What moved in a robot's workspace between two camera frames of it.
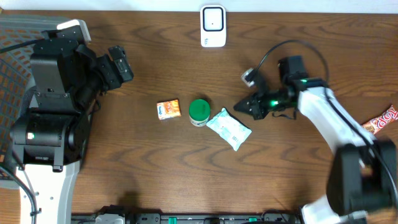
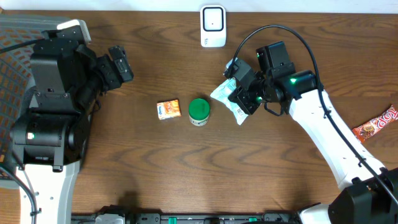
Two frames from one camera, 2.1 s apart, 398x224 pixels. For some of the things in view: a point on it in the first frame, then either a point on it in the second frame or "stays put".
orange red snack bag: [379, 122] stays put
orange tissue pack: [168, 109] stays put
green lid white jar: [199, 112] stays put
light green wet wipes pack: [230, 128] -> [237, 114]
